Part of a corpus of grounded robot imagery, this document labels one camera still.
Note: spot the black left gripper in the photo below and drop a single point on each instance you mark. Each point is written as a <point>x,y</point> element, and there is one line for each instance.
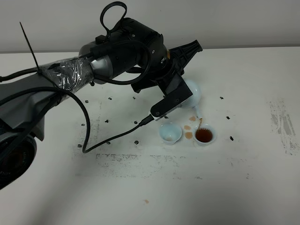
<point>168,78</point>

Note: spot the light blue porcelain teapot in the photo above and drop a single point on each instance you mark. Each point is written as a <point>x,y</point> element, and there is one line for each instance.
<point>194,100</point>

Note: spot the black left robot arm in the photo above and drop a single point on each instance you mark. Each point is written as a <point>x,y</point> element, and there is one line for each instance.
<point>129,54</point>

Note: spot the left light blue teacup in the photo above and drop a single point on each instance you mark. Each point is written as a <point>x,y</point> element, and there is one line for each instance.
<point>170,133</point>

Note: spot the light blue teacup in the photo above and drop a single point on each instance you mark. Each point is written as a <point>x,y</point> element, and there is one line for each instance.
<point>204,135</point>
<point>170,133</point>

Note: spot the right light blue teacup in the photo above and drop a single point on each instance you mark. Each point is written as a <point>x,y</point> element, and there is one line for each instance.
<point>204,135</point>

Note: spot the black zip tie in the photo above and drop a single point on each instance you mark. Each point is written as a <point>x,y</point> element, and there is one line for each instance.
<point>30,49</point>

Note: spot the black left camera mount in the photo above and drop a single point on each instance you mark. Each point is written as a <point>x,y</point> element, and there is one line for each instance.
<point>175,91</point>

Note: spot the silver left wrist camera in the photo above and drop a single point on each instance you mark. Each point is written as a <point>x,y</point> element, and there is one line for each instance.
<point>158,117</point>

